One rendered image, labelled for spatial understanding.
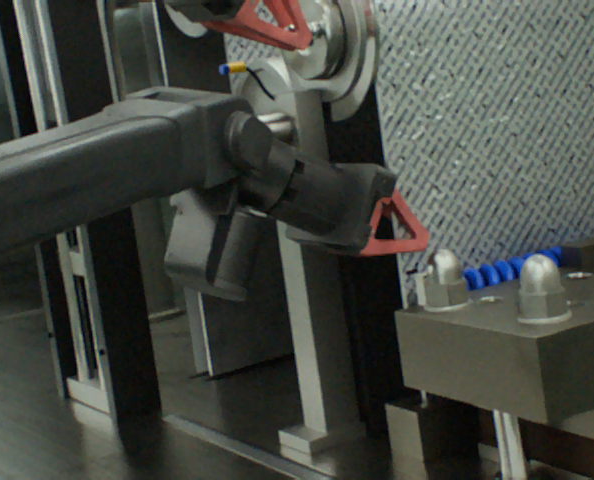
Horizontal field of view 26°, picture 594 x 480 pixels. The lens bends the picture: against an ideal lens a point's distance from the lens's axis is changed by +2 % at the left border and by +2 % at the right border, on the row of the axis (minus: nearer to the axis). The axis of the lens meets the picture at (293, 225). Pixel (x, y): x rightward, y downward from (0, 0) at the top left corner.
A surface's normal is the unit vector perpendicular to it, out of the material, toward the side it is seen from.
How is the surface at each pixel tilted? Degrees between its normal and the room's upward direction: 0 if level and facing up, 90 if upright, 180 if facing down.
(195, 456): 0
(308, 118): 90
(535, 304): 90
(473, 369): 90
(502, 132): 90
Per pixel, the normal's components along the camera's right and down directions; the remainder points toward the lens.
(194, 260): -0.45, -0.22
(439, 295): -0.48, 0.18
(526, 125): 0.51, 0.05
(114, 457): -0.14, -0.98
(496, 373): -0.84, 0.19
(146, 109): -0.01, -0.95
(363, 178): -0.80, -0.33
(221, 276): 0.36, -0.09
